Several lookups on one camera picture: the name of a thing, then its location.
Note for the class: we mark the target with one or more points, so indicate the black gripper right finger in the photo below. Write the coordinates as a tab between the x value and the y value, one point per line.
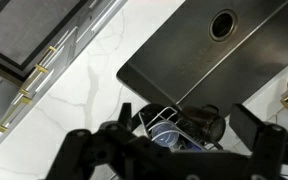
267	146

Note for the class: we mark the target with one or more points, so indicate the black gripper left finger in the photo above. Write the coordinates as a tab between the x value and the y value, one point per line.
84	150

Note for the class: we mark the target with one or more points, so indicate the dark glass cup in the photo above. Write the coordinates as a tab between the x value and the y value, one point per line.
204	121

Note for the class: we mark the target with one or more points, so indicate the clear plastic cup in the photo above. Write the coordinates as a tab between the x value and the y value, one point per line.
165	135

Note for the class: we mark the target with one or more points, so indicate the steel dish rack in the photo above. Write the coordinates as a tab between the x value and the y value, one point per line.
160	116

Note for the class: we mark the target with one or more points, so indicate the dark steel sink basin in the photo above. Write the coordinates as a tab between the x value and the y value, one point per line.
184	60

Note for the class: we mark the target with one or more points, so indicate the white lower cabinet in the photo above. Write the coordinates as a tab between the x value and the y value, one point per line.
84	23

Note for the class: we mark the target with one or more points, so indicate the round sink drain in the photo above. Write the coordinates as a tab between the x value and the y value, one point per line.
222	25

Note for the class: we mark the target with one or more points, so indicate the dark grey floor mat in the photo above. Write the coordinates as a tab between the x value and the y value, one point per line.
24	30

